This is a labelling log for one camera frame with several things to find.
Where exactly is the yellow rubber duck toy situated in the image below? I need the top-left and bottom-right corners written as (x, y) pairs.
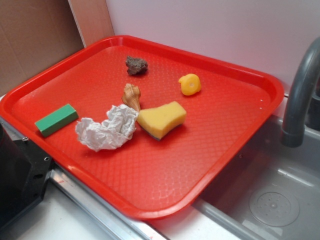
top-left (178, 73), bottom-right (202, 96)

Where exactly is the green rectangular block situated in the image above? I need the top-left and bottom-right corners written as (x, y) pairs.
top-left (35, 104), bottom-right (79, 137)

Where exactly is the red plastic tray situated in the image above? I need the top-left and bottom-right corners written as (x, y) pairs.
top-left (0, 35), bottom-right (284, 220)

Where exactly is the grey plastic sink basin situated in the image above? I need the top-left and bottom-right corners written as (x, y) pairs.
top-left (194, 116), bottom-right (320, 240)

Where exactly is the yellow sponge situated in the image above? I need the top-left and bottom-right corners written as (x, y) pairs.
top-left (137, 101), bottom-right (187, 140)

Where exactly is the brown cardboard panel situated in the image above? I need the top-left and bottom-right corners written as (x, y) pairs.
top-left (0, 0), bottom-right (84, 95)

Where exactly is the crumpled white paper towel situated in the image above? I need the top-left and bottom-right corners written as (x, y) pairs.
top-left (75, 104), bottom-right (139, 152)

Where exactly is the brown striped seashell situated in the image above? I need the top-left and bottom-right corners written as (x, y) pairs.
top-left (121, 83), bottom-right (141, 112)

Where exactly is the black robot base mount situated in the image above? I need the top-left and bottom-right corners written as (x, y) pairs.
top-left (0, 126), bottom-right (53, 231)

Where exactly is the grey curved faucet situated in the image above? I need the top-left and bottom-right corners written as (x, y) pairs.
top-left (280, 38), bottom-right (320, 148)

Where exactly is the dark grey rock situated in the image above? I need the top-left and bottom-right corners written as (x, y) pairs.
top-left (125, 55), bottom-right (149, 76)

